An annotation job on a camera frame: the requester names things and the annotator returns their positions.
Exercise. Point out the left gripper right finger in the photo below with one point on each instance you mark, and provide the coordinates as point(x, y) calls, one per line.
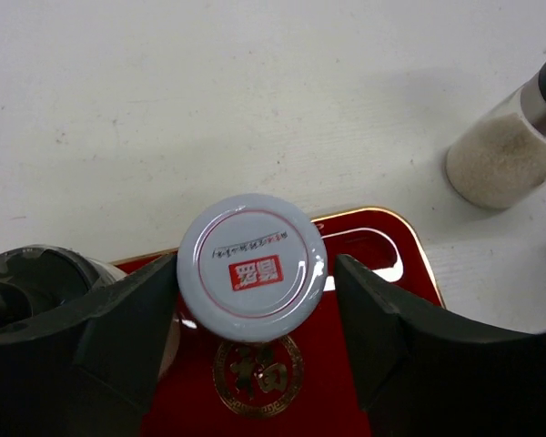
point(421, 370)

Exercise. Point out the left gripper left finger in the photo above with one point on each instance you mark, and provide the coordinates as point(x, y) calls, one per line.
point(91, 367)

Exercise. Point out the black-cap white bottle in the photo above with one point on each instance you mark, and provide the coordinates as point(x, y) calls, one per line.
point(39, 278)

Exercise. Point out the grey-lid condiment jar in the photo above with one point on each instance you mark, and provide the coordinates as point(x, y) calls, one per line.
point(252, 268)

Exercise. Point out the black-top salt grinder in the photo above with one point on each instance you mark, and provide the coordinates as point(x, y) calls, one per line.
point(501, 158)

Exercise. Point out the red lacquer tray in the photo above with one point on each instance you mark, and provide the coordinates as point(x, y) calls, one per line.
point(300, 385)

